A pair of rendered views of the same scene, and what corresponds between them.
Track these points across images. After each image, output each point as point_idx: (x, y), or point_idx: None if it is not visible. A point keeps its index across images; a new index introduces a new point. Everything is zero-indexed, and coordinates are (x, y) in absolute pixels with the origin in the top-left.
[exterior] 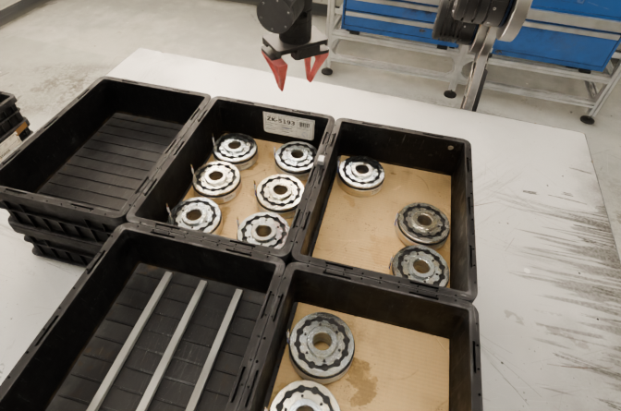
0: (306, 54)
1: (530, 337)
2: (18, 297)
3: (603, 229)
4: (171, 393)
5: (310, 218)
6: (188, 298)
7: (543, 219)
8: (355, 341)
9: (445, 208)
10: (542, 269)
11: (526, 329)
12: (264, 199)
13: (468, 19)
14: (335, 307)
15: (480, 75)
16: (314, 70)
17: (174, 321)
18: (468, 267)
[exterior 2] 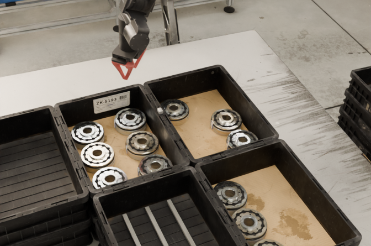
0: (140, 53)
1: (298, 153)
2: None
3: (296, 83)
4: None
5: (183, 141)
6: (146, 219)
7: (267, 92)
8: None
9: (227, 108)
10: (283, 118)
11: (295, 150)
12: (137, 150)
13: None
14: (220, 179)
15: (173, 14)
16: (139, 60)
17: (150, 233)
18: (267, 125)
